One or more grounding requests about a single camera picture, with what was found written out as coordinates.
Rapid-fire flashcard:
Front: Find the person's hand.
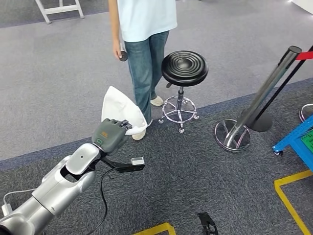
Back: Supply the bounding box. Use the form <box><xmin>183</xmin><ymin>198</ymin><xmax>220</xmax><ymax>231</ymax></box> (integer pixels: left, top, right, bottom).
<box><xmin>112</xmin><ymin>38</ymin><xmax>123</xmax><ymax>60</ymax></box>

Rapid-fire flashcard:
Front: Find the white plastic shell part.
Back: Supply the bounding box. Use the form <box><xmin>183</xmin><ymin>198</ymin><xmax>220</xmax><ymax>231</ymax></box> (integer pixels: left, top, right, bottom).
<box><xmin>101</xmin><ymin>86</ymin><xmax>148</xmax><ymax>136</ymax></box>

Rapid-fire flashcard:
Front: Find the blue metal shelf rack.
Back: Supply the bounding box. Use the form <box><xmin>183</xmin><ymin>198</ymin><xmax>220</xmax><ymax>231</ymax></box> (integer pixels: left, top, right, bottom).
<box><xmin>272</xmin><ymin>115</ymin><xmax>313</xmax><ymax>172</ymax></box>

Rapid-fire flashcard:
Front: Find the person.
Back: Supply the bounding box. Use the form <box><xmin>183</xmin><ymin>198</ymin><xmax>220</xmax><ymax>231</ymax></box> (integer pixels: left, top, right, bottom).
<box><xmin>108</xmin><ymin>0</ymin><xmax>178</xmax><ymax>141</ymax></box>

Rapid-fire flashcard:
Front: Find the black round stool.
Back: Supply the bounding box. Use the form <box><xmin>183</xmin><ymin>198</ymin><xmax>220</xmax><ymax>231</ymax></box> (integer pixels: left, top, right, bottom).
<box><xmin>158</xmin><ymin>50</ymin><xmax>209</xmax><ymax>134</ymax></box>

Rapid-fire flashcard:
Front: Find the yellow floor tape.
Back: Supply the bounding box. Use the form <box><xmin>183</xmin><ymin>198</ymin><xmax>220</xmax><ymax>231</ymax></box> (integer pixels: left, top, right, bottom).
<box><xmin>133</xmin><ymin>222</ymin><xmax>176</xmax><ymax>235</ymax></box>
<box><xmin>274</xmin><ymin>169</ymin><xmax>313</xmax><ymax>235</ymax></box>

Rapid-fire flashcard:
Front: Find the black right robot foot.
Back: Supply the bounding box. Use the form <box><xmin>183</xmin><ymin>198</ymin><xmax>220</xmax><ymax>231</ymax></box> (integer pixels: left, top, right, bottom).
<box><xmin>197</xmin><ymin>212</ymin><xmax>219</xmax><ymax>235</ymax></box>

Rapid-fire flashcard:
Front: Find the red barrier belt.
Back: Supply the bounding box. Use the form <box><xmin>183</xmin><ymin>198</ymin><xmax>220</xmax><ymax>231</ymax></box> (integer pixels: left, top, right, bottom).
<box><xmin>296</xmin><ymin>50</ymin><xmax>313</xmax><ymax>61</ymax></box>

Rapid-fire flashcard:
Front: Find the white display plinth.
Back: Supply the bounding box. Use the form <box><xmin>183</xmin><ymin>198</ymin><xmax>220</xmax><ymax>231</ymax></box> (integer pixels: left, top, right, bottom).
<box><xmin>291</xmin><ymin>0</ymin><xmax>313</xmax><ymax>15</ymax></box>

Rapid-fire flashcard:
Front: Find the green plastic crate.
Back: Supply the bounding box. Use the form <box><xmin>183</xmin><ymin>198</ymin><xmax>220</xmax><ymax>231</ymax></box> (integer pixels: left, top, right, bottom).
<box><xmin>300</xmin><ymin>129</ymin><xmax>313</xmax><ymax>155</ymax></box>

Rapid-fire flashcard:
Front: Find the white metal frame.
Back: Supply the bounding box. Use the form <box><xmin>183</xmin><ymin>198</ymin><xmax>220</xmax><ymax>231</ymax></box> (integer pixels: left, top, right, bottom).
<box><xmin>35</xmin><ymin>0</ymin><xmax>85</xmax><ymax>25</ymax></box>

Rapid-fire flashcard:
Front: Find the black camera bracket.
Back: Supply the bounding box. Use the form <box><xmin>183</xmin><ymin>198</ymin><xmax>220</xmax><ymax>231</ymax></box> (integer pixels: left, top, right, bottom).
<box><xmin>100</xmin><ymin>155</ymin><xmax>146</xmax><ymax>173</ymax></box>

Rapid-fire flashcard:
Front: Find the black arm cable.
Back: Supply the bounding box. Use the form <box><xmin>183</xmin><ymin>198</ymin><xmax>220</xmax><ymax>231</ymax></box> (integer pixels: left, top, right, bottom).
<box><xmin>85</xmin><ymin>168</ymin><xmax>116</xmax><ymax>235</ymax></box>

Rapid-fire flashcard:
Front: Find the chrome stanchion post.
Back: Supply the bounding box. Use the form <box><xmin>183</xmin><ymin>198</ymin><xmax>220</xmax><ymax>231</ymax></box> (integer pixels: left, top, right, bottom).
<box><xmin>214</xmin><ymin>46</ymin><xmax>302</xmax><ymax>152</ymax></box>

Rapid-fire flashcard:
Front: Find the black stanchion post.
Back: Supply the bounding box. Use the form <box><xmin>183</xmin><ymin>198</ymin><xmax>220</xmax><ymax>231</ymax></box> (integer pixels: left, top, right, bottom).
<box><xmin>244</xmin><ymin>45</ymin><xmax>313</xmax><ymax>133</ymax></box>

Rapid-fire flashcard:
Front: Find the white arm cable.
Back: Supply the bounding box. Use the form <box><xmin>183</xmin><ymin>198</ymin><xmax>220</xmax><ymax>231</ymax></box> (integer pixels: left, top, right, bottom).
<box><xmin>1</xmin><ymin>188</ymin><xmax>37</xmax><ymax>217</ymax></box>

